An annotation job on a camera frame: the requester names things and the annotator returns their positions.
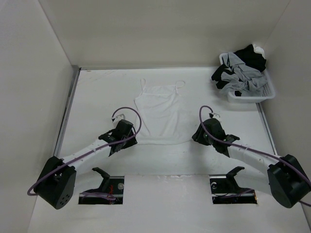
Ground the white tank top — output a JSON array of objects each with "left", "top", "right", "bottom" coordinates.
[{"left": 134, "top": 79, "right": 190, "bottom": 145}]

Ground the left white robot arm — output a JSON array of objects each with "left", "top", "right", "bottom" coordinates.
[{"left": 32, "top": 119, "right": 138, "bottom": 210}]

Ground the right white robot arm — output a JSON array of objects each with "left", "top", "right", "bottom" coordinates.
[{"left": 192, "top": 118, "right": 311, "bottom": 208}]

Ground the grey tank top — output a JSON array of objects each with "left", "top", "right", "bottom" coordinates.
[{"left": 220, "top": 52, "right": 267, "bottom": 97}]

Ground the black tank top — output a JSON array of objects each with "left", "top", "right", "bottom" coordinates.
[{"left": 234, "top": 44, "right": 266, "bottom": 72}]

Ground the black garment at basket front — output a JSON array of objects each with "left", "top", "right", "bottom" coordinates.
[{"left": 211, "top": 64, "right": 242, "bottom": 97}]

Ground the white plastic basket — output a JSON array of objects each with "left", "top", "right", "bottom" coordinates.
[{"left": 219, "top": 53, "right": 276, "bottom": 103}]

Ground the white garment behind pile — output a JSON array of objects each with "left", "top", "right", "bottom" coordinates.
[{"left": 252, "top": 44, "right": 265, "bottom": 57}]

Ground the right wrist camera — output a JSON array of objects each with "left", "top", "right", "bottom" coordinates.
[{"left": 209, "top": 112, "right": 220, "bottom": 118}]

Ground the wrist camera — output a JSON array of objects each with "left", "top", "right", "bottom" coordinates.
[
  {"left": 209, "top": 112, "right": 220, "bottom": 118},
  {"left": 111, "top": 114, "right": 125, "bottom": 123}
]

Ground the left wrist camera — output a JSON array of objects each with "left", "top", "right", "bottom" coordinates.
[{"left": 111, "top": 114, "right": 125, "bottom": 123}]

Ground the right metal table rail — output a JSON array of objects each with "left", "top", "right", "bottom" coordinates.
[{"left": 256, "top": 103, "right": 278, "bottom": 155}]

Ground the metal table rail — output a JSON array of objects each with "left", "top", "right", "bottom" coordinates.
[
  {"left": 53, "top": 65, "right": 81, "bottom": 157},
  {"left": 256, "top": 103, "right": 278, "bottom": 155}
]

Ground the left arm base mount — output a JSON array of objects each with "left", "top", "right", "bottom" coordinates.
[{"left": 78, "top": 167, "right": 125, "bottom": 205}]

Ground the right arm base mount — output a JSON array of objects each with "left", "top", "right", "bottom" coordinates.
[{"left": 209, "top": 166, "right": 257, "bottom": 204}]

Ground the left metal table rail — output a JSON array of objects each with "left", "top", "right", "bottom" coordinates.
[{"left": 53, "top": 65, "right": 81, "bottom": 157}]

